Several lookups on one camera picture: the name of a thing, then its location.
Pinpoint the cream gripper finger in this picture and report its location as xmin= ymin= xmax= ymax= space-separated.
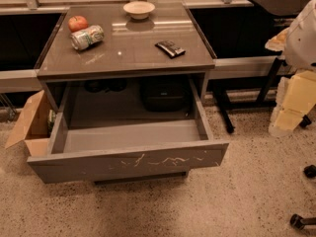
xmin=269 ymin=70 xmax=316 ymax=137
xmin=265 ymin=29 xmax=288 ymax=51

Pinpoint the dark rxbar chocolate bar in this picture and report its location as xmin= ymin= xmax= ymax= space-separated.
xmin=155 ymin=40 xmax=186 ymax=58

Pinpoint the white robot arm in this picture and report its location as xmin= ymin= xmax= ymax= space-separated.
xmin=265 ymin=0 xmax=316 ymax=137

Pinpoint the grey drawer cabinet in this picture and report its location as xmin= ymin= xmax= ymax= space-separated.
xmin=34 ymin=2 xmax=218 ymax=186

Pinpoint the open grey top drawer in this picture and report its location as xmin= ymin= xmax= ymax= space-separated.
xmin=28 ymin=80 xmax=228 ymax=183

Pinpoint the black side table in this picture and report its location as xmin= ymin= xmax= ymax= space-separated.
xmin=208 ymin=0 xmax=311 ymax=133

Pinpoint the black chair caster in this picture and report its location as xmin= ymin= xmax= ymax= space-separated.
xmin=304 ymin=165 xmax=316 ymax=179
xmin=290 ymin=214 xmax=316 ymax=230

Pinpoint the black bag under cabinet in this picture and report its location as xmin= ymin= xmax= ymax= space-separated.
xmin=139 ymin=76 xmax=192 ymax=113

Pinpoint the black chair caster lower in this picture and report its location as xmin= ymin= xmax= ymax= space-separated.
xmin=290 ymin=214 xmax=316 ymax=230

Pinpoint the white ceramic bowl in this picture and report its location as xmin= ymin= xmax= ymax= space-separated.
xmin=123 ymin=1 xmax=155 ymax=20

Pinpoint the green white soda can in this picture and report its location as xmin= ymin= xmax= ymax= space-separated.
xmin=70 ymin=25 xmax=104 ymax=50

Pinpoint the red apple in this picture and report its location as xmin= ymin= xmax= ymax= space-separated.
xmin=68 ymin=16 xmax=89 ymax=33

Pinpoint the cardboard box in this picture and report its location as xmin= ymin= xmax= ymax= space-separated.
xmin=5 ymin=90 xmax=51 ymax=157

